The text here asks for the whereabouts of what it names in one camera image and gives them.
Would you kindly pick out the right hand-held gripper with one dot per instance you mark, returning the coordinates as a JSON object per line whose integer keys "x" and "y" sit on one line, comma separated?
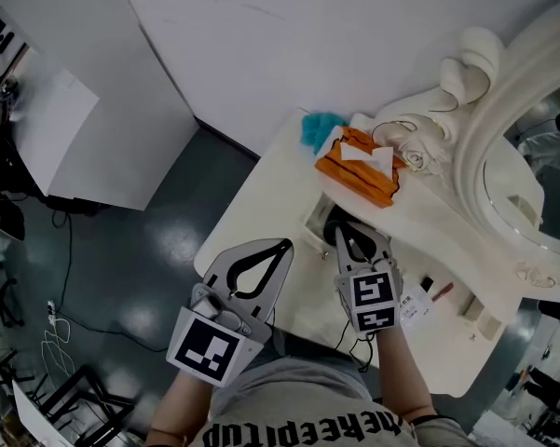
{"x": 372, "y": 298}

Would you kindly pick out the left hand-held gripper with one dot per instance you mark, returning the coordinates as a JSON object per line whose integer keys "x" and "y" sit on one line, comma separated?
{"x": 209, "y": 347}

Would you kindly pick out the black round makeup item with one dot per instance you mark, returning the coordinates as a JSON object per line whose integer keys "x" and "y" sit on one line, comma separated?
{"x": 331, "y": 232}

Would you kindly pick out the red makeup pencil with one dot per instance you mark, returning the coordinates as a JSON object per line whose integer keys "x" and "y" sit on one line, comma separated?
{"x": 442, "y": 291}

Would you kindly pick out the person's left forearm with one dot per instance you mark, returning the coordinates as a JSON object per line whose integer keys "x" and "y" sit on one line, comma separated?
{"x": 181, "y": 408}

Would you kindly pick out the person's right forearm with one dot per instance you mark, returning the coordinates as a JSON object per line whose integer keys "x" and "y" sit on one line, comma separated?
{"x": 403, "y": 375}

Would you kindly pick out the white vanity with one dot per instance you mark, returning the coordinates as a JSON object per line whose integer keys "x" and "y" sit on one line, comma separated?
{"x": 256, "y": 231}

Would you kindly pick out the orange tissue box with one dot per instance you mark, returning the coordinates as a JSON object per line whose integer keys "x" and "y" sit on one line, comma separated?
{"x": 359, "y": 170}

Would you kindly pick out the grey printed t-shirt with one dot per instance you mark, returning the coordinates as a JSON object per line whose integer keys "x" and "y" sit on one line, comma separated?
{"x": 298, "y": 389}

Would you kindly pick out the teal fluffy puff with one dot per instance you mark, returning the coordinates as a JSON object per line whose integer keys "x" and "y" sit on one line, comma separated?
{"x": 314, "y": 128}

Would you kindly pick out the white board panel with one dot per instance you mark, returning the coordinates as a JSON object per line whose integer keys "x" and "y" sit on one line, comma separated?
{"x": 56, "y": 133}

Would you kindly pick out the white sheet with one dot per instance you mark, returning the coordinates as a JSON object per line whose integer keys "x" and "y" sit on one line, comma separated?
{"x": 35, "y": 419}

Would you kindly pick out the oval mirror white ornate frame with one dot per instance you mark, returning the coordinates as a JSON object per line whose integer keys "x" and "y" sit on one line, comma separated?
{"x": 470, "y": 180}

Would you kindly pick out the black metal frame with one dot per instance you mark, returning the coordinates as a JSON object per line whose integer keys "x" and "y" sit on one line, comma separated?
{"x": 88, "y": 403}

